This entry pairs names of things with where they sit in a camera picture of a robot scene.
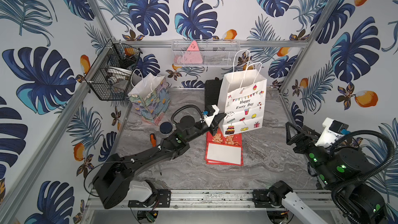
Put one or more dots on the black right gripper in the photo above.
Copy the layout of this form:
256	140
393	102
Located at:
290	141

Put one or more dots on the red paper bag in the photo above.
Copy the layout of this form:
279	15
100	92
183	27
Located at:
222	150

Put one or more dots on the white happy paper bag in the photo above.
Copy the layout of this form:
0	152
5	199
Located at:
242	98

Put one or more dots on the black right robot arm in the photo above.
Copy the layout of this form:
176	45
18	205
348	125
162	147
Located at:
343	169

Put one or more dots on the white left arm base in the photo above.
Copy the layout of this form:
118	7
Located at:
143	192

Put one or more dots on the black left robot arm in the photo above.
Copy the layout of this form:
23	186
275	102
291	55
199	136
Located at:
115	179

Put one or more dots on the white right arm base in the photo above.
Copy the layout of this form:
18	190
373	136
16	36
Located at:
281	194

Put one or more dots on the floral paper bag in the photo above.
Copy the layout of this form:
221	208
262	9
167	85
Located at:
149	96

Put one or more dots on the black tool case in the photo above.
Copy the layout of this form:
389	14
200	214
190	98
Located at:
212	90

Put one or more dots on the dark blue round disc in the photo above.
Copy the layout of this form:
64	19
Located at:
166	128

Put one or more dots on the pink triangle item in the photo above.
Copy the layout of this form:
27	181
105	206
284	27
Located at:
192	55

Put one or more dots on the white mesh wall shelf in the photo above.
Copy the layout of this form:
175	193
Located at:
215	53

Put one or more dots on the orange handled screwdriver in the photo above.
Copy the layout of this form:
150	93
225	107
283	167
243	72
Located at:
153	139

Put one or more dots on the aluminium linear rail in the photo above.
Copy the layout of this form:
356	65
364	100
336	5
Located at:
179	199

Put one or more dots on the black wire basket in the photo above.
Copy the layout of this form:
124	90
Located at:
113	70

